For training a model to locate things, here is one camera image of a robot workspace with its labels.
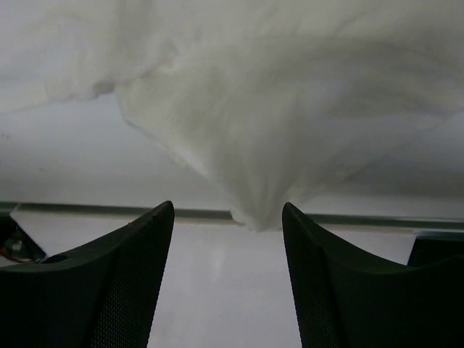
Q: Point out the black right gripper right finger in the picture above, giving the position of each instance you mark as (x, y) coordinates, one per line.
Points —
(345, 296)

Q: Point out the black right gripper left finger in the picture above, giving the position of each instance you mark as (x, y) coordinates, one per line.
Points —
(101, 294)

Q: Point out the cream white t shirt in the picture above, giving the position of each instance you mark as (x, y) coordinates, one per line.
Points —
(271, 101)

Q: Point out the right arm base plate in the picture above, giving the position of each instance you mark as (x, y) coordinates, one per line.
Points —
(430, 249)

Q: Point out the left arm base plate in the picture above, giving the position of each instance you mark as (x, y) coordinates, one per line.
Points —
(16, 245)

